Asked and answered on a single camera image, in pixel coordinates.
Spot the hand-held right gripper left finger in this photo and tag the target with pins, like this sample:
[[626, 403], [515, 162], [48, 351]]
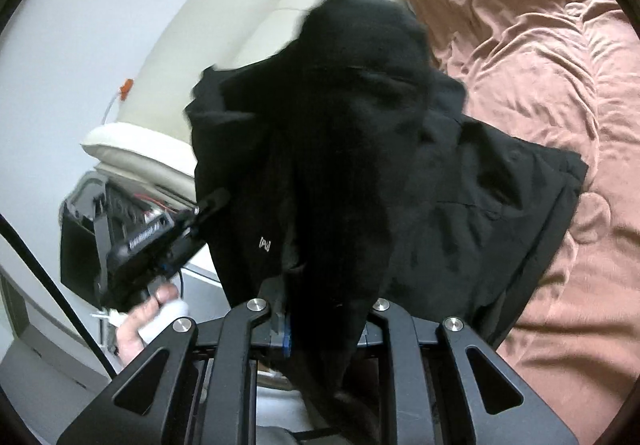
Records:
[[286, 337]]

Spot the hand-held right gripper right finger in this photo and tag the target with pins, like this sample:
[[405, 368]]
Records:
[[395, 335]]

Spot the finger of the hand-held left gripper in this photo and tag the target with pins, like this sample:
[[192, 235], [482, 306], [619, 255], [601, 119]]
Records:
[[212, 207]]

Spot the black fleece garment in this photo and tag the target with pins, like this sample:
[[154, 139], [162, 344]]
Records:
[[340, 175]]

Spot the black jacket with small logo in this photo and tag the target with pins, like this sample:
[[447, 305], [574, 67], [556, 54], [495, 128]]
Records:
[[475, 225]]

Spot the person's left hand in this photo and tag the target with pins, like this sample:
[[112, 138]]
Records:
[[132, 330]]

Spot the bedside cabinet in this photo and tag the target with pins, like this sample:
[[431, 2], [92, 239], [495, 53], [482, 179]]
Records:
[[77, 250]]

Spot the cream padded headboard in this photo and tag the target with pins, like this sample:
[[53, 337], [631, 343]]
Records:
[[225, 25]]

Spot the pink-brown blanket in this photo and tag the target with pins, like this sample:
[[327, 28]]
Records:
[[525, 50]]

